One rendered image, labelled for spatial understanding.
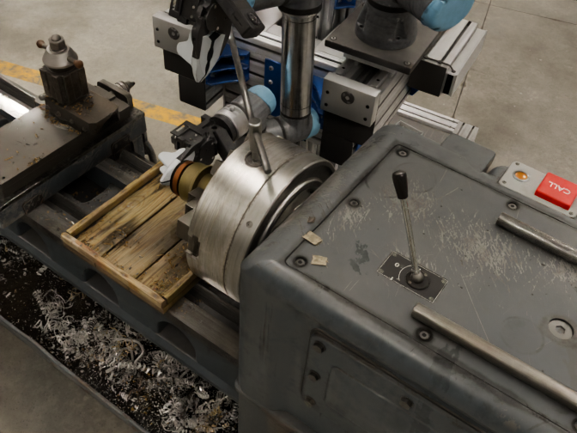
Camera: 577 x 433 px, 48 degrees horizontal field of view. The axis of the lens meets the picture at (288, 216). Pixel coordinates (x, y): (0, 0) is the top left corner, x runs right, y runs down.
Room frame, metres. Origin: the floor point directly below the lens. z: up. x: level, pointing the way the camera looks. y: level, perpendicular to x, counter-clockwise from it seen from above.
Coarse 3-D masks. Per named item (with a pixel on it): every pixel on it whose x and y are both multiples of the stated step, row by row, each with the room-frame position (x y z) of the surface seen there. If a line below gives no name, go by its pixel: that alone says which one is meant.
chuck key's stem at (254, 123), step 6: (252, 120) 0.85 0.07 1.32; (258, 120) 0.85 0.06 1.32; (252, 126) 0.84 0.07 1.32; (258, 126) 0.85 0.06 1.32; (252, 132) 0.84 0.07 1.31; (252, 138) 0.84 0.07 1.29; (252, 144) 0.85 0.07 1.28; (252, 150) 0.85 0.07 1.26; (252, 156) 0.85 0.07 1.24; (258, 156) 0.85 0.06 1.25
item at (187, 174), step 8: (176, 168) 0.95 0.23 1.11; (184, 168) 0.95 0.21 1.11; (192, 168) 0.95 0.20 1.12; (200, 168) 0.95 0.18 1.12; (208, 168) 0.95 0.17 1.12; (176, 176) 0.94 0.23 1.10; (184, 176) 0.93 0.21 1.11; (192, 176) 0.93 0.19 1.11; (200, 176) 0.93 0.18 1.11; (208, 176) 0.94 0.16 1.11; (176, 184) 0.93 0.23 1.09; (184, 184) 0.92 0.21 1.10; (192, 184) 0.91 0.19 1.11; (200, 184) 0.92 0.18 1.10; (176, 192) 0.93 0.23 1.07; (184, 192) 0.91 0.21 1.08; (184, 200) 0.92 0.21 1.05
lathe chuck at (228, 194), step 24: (264, 144) 0.90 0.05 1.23; (288, 144) 0.92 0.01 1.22; (240, 168) 0.83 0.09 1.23; (216, 192) 0.80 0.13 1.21; (240, 192) 0.79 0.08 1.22; (192, 216) 0.78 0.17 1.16; (216, 216) 0.76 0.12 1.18; (240, 216) 0.75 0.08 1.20; (216, 240) 0.74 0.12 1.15; (192, 264) 0.75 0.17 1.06; (216, 264) 0.72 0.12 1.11; (216, 288) 0.74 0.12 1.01
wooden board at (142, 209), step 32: (128, 192) 1.08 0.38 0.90; (160, 192) 1.10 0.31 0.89; (96, 224) 0.98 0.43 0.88; (128, 224) 0.99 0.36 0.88; (160, 224) 1.00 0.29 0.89; (96, 256) 0.87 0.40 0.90; (128, 256) 0.90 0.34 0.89; (160, 256) 0.91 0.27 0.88; (128, 288) 0.82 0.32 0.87; (160, 288) 0.82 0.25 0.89
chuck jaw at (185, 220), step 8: (192, 192) 0.89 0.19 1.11; (200, 192) 0.89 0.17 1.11; (192, 200) 0.86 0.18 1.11; (192, 208) 0.84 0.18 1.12; (184, 216) 0.81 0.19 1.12; (184, 224) 0.79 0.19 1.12; (176, 232) 0.80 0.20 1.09; (184, 232) 0.79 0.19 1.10; (184, 240) 0.78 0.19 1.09; (192, 240) 0.76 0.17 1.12; (192, 248) 0.76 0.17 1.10
